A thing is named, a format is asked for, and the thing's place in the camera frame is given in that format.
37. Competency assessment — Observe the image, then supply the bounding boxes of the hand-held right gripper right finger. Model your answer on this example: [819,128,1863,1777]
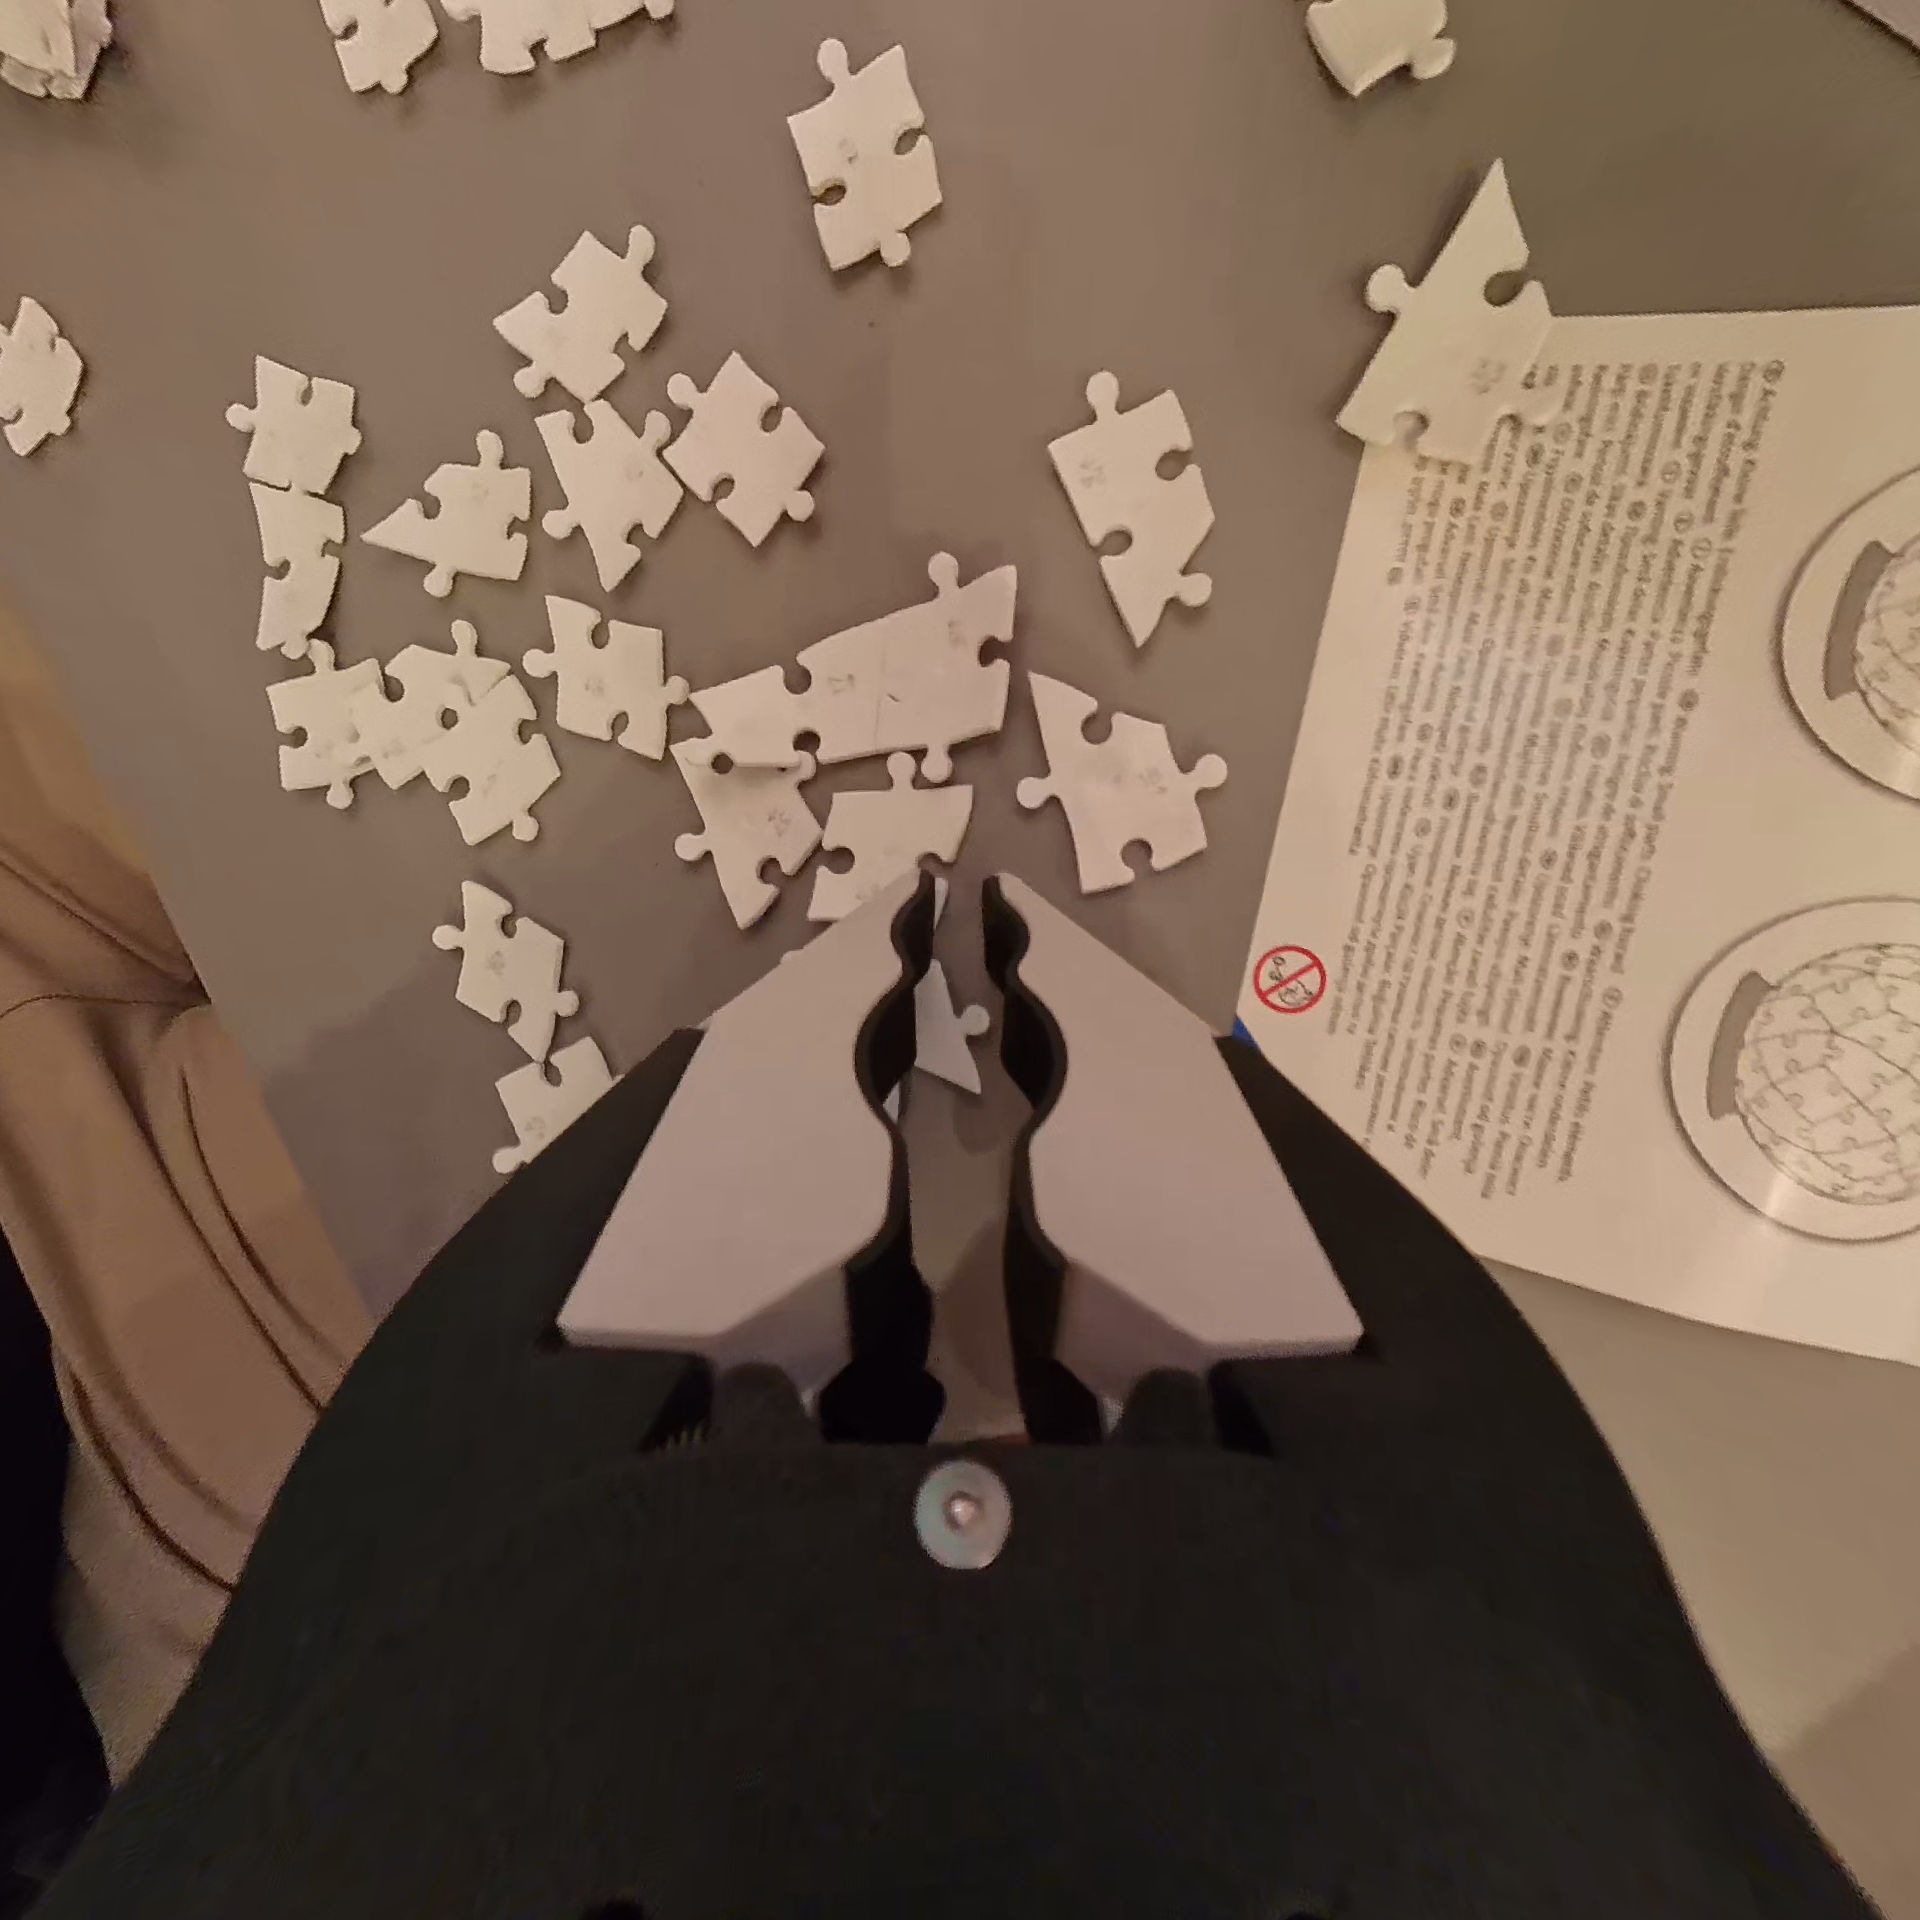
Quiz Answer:
[983,875,1365,1441]

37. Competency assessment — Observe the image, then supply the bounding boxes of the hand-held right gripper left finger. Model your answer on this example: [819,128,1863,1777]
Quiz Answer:
[558,869,943,1441]

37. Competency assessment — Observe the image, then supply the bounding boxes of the single white puzzle piece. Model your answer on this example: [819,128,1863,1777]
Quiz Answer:
[903,880,995,1100]

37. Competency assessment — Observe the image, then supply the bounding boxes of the white puzzle pieces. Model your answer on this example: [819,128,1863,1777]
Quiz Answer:
[0,0,1562,1171]

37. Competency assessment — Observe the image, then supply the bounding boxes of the person's tan trousers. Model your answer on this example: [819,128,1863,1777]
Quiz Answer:
[0,592,377,1670]

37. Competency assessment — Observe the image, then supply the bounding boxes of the printed instruction sheet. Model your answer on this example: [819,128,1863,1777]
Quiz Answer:
[1240,306,1920,1376]

